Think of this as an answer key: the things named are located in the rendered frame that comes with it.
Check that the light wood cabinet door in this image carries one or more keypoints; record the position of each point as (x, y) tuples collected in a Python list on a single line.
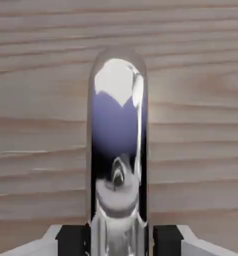
[(31, 100)]

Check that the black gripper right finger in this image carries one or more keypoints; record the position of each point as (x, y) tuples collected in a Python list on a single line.
[(167, 240)]

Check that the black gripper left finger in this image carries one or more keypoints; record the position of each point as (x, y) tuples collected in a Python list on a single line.
[(73, 240)]

